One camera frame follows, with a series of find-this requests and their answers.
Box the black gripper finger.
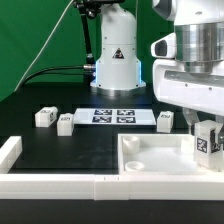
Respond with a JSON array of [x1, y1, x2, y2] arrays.
[[182, 108, 199, 134], [215, 115, 224, 144]]

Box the black cable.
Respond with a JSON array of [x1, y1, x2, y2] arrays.
[[22, 65, 98, 86]]

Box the white cable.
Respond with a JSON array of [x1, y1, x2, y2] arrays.
[[13, 0, 76, 93]]

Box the white square tabletop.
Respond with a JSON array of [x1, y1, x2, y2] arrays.
[[117, 133, 214, 175]]

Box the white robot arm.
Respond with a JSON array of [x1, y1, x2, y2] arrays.
[[90, 0, 224, 124]]

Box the white marker tag sheet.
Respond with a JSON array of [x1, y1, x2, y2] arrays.
[[74, 108, 156, 125]]

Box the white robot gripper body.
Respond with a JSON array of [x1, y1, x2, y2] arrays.
[[152, 59, 224, 116]]

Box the white U-shaped fence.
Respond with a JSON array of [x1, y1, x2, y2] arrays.
[[0, 136, 224, 200]]

